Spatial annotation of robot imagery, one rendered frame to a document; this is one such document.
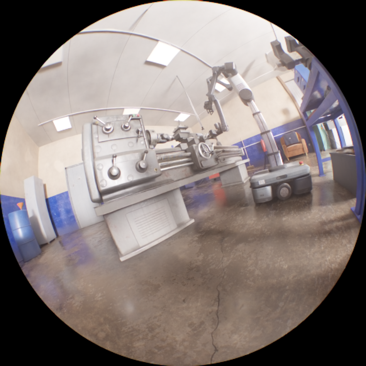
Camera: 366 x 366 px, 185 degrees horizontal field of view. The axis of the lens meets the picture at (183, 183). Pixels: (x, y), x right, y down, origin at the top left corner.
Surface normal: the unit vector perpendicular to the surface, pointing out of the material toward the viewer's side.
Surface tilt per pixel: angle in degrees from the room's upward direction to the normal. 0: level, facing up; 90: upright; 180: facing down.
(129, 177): 90
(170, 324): 0
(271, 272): 0
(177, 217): 90
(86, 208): 90
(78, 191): 90
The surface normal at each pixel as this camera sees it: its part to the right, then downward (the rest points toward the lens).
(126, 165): 0.59, -0.17
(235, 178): -0.74, 0.26
